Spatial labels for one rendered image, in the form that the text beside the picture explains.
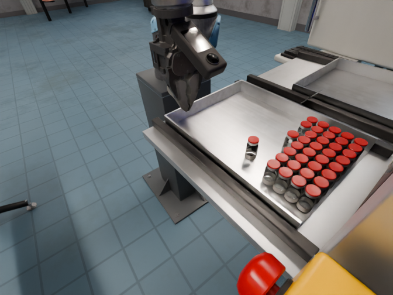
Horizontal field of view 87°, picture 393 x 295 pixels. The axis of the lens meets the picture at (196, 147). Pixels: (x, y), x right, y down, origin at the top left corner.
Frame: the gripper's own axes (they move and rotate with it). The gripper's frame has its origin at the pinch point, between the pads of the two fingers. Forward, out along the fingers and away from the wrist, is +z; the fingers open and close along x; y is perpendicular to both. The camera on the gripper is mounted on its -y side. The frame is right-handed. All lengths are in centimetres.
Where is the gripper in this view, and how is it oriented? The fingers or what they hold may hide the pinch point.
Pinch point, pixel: (188, 107)
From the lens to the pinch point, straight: 50.1
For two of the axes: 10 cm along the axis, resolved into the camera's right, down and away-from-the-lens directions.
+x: -7.7, 4.6, -4.4
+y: -6.3, -5.1, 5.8
